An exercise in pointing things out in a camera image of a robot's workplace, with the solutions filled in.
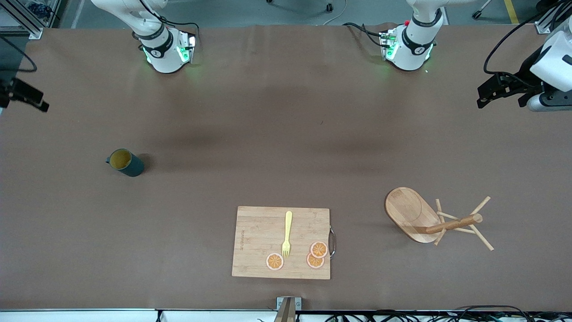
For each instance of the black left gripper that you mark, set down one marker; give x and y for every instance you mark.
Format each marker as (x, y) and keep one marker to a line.
(521, 84)

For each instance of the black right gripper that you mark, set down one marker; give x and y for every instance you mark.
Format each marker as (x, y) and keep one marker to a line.
(10, 87)

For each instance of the teal cup yellow inside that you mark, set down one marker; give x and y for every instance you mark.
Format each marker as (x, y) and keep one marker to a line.
(134, 167)

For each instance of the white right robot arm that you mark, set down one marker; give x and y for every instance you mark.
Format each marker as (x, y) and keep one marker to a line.
(163, 58)

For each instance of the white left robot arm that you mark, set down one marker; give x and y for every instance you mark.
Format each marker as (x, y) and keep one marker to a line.
(413, 53)

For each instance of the wooden mug tree rack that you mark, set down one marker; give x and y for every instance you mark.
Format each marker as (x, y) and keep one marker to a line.
(409, 210)

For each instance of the black chair caster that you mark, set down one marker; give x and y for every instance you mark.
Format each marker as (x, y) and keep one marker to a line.
(477, 14)

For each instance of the blue tangled item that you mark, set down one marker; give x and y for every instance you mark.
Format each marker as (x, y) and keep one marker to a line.
(40, 10)

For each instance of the orange slice toy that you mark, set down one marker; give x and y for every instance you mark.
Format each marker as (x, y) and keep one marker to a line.
(313, 263)
(275, 261)
(319, 249)

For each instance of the yellow plastic fork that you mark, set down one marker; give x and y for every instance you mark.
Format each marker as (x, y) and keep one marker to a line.
(288, 223)

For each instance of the aluminium frame profile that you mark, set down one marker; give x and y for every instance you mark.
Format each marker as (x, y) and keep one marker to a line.
(27, 24)
(543, 27)

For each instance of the metal base connector bracket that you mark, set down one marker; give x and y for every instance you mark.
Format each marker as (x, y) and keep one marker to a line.
(187, 47)
(389, 44)

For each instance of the white table edge rail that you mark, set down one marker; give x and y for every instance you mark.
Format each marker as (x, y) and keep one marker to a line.
(89, 315)

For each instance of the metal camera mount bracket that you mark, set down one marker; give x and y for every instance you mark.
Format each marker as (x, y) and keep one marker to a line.
(286, 308)

